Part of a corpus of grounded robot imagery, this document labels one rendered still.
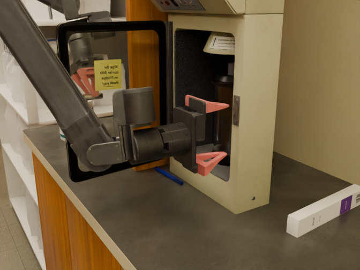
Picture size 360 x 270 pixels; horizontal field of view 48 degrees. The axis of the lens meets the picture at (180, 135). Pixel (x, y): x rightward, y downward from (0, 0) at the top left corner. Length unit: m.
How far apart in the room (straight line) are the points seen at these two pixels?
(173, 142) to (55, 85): 0.21
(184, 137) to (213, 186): 0.38
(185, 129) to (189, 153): 0.05
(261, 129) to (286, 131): 0.47
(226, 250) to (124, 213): 0.28
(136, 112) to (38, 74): 0.16
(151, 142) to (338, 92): 0.74
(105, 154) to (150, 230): 0.34
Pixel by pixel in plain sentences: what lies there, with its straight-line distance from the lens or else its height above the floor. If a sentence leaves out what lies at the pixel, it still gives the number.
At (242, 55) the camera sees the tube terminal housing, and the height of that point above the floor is 1.32.
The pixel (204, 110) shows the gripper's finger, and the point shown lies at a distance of 0.69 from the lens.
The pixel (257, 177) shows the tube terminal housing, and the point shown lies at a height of 1.03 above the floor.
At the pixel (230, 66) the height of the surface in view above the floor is 1.28.
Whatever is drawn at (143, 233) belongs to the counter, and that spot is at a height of 0.94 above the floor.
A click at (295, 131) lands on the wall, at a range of 1.40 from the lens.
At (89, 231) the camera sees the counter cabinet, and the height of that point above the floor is 0.82.
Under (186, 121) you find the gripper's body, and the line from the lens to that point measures 0.70.
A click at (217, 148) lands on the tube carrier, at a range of 1.09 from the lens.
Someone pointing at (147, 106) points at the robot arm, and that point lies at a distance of 0.66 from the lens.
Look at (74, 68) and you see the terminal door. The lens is 1.01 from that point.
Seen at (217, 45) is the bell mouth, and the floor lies 1.34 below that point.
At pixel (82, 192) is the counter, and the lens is 1.14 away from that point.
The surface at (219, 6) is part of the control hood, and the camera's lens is 0.89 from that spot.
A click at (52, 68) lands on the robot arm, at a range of 0.66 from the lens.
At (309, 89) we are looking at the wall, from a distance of 1.34.
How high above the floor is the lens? 1.43
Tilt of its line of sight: 18 degrees down
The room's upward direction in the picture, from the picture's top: straight up
